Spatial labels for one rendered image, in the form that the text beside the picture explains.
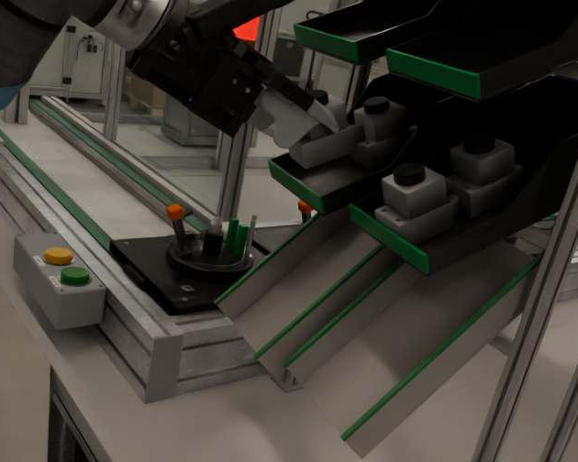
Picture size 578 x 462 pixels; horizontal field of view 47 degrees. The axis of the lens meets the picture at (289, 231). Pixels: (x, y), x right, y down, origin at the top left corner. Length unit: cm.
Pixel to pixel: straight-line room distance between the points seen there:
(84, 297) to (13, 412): 18
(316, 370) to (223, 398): 22
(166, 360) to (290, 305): 18
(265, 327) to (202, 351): 13
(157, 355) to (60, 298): 17
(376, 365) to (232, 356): 29
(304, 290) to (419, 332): 17
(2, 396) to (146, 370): 18
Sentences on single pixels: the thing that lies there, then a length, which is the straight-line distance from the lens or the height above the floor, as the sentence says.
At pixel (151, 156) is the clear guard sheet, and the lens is 156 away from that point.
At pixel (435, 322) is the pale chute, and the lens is 74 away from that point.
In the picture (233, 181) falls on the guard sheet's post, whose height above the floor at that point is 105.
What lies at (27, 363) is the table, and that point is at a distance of 99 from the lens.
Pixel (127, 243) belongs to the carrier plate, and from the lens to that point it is 111.
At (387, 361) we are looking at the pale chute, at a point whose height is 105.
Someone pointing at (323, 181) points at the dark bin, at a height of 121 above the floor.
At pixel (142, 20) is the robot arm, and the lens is 60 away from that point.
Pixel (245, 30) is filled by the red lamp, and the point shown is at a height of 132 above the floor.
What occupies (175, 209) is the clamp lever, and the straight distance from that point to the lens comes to 99.
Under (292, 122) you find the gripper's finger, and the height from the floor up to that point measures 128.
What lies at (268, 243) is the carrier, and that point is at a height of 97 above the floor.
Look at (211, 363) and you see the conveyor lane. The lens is 94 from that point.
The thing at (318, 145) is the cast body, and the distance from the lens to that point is 70.
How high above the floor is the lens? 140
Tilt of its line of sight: 20 degrees down
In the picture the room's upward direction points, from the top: 12 degrees clockwise
